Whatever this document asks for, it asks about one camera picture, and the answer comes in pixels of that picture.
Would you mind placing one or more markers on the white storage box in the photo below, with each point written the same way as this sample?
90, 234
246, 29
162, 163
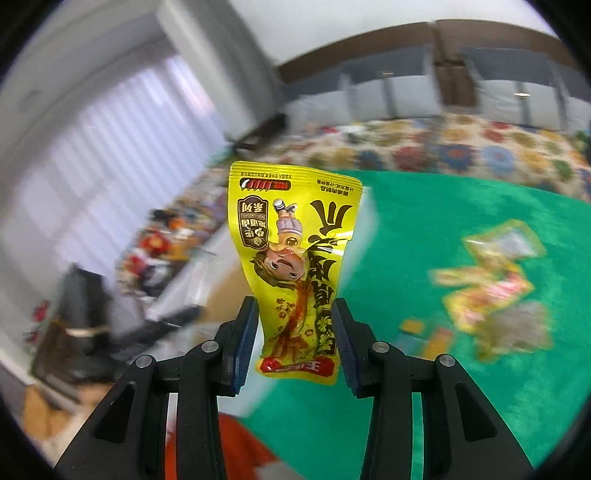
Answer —
214, 280

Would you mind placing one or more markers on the green embroidered bed cover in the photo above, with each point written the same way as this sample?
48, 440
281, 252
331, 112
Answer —
321, 431

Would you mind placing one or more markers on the grey pillow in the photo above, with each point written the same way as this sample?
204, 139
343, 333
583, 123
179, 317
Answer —
320, 100
395, 84
527, 88

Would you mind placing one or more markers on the orange sausage snack packet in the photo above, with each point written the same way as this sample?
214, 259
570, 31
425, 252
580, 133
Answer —
413, 339

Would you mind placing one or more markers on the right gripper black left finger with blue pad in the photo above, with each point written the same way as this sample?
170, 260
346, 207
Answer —
124, 437

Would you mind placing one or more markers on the yellow cartoon snack packet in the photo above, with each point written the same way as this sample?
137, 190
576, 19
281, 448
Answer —
291, 225

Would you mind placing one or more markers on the floral bed sheet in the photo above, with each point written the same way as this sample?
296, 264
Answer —
465, 145

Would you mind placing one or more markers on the grey pillow middle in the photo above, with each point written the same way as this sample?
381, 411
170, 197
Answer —
395, 84

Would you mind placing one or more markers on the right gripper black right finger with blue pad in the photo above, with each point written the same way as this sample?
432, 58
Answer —
464, 435

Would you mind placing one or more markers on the grey pillow left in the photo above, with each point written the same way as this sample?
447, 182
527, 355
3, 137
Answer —
320, 100

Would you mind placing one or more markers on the grey nuts snack bag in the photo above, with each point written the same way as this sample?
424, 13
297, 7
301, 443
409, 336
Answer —
522, 327

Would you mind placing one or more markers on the white window curtain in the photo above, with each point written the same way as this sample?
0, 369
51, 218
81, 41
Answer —
83, 179

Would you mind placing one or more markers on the red yellow snack packet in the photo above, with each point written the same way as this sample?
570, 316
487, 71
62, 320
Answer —
478, 292

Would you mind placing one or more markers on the grey pillow right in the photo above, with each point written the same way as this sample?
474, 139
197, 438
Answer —
527, 88

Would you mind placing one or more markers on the yellow clear snack bag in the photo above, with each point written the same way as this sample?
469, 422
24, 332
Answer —
504, 244

